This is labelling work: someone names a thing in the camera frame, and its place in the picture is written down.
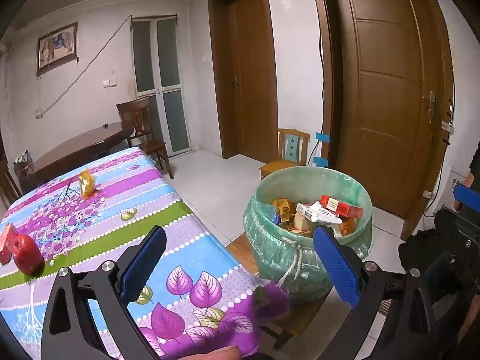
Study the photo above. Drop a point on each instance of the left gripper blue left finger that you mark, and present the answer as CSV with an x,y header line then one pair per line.
x,y
69,330

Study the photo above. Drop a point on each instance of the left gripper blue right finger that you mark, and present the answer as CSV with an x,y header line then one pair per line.
x,y
409,330

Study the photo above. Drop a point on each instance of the red white cardboard box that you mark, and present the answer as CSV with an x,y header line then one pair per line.
x,y
329,210

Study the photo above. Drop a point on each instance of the orange snack packet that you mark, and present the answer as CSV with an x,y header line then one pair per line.
x,y
347,226

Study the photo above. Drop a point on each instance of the green lined trash bin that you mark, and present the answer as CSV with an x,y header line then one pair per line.
x,y
281,240

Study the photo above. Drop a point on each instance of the wooden stool under bin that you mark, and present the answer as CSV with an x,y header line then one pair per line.
x,y
280,319

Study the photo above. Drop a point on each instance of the yellow snack bag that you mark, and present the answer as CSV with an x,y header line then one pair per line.
x,y
86,183

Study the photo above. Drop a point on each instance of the red apple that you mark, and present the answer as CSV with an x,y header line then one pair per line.
x,y
27,256

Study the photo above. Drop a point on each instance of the dark wooden dining table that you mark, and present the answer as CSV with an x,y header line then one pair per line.
x,y
74,153

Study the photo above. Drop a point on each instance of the red tissue packet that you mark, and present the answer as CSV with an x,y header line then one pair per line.
x,y
7,238

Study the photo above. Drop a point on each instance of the small yellow wooden chair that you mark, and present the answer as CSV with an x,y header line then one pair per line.
x,y
292,148

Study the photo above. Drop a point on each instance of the dark wooden chair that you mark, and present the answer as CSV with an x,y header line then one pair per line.
x,y
136,113

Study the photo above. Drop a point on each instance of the glass balcony door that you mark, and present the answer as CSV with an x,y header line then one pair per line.
x,y
157,74

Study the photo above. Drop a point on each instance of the brown wooden door near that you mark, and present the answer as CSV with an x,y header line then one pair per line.
x,y
388,89

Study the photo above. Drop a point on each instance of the brown wooden door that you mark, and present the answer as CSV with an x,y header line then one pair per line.
x,y
388,89
245,77

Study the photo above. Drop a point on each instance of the brown wooden door far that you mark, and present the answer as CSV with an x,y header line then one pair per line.
x,y
245,77

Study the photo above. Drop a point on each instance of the framed wall picture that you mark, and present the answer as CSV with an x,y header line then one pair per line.
x,y
56,48

